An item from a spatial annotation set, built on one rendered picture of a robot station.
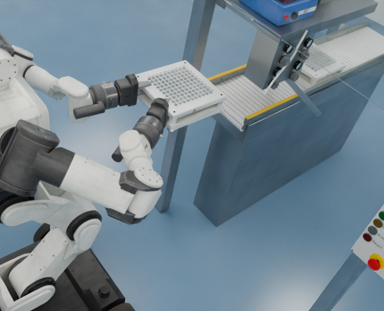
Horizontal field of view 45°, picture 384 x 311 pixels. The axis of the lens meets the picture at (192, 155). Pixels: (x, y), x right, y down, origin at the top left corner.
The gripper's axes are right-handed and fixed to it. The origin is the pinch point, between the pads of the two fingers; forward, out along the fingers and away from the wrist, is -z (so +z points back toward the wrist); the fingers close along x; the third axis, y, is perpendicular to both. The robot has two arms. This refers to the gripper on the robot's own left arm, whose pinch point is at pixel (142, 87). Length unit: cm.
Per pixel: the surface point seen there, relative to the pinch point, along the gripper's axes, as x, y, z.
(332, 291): 49, 78, -45
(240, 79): 21, -15, -59
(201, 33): -7.5, -14.8, -32.0
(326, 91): 25, 3, -99
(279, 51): -16.4, 15.5, -43.7
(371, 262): 14, 85, -38
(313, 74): 15, 0, -89
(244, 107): 21, 2, -49
